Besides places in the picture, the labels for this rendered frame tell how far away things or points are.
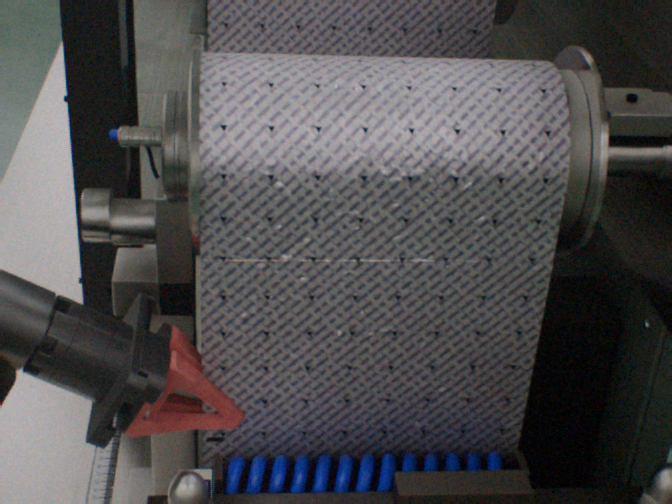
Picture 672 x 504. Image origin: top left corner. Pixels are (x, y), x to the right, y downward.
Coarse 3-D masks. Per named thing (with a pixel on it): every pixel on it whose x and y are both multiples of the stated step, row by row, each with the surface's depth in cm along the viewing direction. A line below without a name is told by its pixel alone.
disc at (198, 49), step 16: (192, 64) 64; (192, 80) 63; (192, 96) 63; (192, 112) 63; (192, 128) 63; (192, 144) 63; (192, 160) 63; (192, 176) 63; (192, 192) 63; (192, 208) 64; (192, 224) 65
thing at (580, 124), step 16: (576, 80) 69; (576, 96) 68; (576, 112) 67; (576, 128) 67; (576, 144) 67; (576, 160) 67; (576, 176) 67; (576, 192) 67; (576, 208) 68; (560, 224) 70
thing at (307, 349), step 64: (256, 320) 70; (320, 320) 70; (384, 320) 71; (448, 320) 71; (512, 320) 71; (256, 384) 72; (320, 384) 73; (384, 384) 73; (448, 384) 74; (512, 384) 74; (256, 448) 75; (320, 448) 76; (384, 448) 76; (448, 448) 77; (512, 448) 77
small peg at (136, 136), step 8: (120, 128) 67; (128, 128) 67; (136, 128) 67; (144, 128) 67; (152, 128) 67; (160, 128) 67; (120, 136) 67; (128, 136) 67; (136, 136) 67; (144, 136) 67; (152, 136) 67; (160, 136) 67; (120, 144) 67; (128, 144) 67; (136, 144) 67; (144, 144) 67; (152, 144) 67; (160, 144) 67
